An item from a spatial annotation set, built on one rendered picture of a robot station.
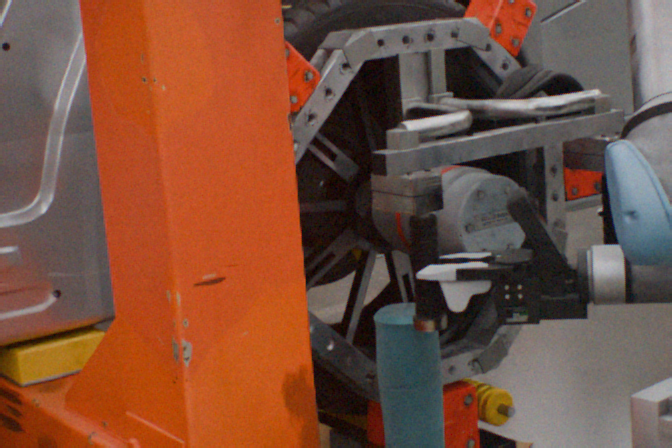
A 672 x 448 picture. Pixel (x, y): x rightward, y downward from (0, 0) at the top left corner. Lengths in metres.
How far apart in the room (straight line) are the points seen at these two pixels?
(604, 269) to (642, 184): 0.47
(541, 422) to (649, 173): 2.39
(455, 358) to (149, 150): 0.81
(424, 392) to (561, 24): 0.80
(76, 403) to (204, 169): 0.49
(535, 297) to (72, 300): 0.65
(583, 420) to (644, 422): 2.19
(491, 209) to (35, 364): 0.66
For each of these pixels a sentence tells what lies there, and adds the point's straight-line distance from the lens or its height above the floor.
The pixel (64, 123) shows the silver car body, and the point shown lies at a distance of 1.89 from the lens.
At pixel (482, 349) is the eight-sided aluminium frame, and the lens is 2.09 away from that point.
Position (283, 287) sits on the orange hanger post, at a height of 0.88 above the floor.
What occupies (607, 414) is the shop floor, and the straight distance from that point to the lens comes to 3.62.
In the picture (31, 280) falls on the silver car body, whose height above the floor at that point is 0.83.
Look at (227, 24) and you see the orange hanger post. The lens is 1.39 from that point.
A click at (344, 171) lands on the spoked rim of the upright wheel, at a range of 2.01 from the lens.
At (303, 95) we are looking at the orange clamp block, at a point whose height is 1.04.
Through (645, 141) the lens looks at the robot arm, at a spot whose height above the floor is 1.04.
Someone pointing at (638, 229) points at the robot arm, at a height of 0.97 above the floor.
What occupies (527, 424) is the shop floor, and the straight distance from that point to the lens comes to 3.56.
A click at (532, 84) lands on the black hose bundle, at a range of 1.95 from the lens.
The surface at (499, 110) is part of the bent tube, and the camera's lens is 1.87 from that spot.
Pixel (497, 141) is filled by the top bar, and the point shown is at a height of 0.97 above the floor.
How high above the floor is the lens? 1.23
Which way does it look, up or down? 11 degrees down
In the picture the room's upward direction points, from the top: 5 degrees counter-clockwise
